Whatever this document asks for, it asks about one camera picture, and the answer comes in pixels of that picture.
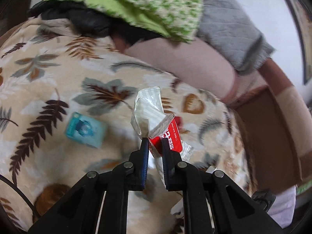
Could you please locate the pink bolster pillow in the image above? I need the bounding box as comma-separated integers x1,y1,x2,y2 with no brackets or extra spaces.
113,36,238,104

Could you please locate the teal tissue pack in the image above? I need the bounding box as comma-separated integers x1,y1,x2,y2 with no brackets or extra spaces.
65,112,108,148

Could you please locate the framed wall painting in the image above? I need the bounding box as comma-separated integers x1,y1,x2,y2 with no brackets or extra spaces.
285,0,311,84

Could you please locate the white red torn packet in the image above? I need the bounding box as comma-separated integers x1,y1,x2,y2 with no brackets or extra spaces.
131,87,193,182

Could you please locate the crumpled red wrapper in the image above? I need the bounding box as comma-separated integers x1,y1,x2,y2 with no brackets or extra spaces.
175,116,183,129

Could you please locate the grey quilted pillow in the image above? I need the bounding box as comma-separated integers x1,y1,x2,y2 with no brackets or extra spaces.
197,0,274,75

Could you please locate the leaf pattern beige blanket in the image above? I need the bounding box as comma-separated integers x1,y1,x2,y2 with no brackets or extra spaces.
1,19,256,214

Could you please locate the black clothing pile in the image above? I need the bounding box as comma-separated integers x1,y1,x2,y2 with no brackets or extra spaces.
28,0,161,45

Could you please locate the lilac cloth covered table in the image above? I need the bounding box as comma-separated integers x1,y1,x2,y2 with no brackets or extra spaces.
268,186,296,228

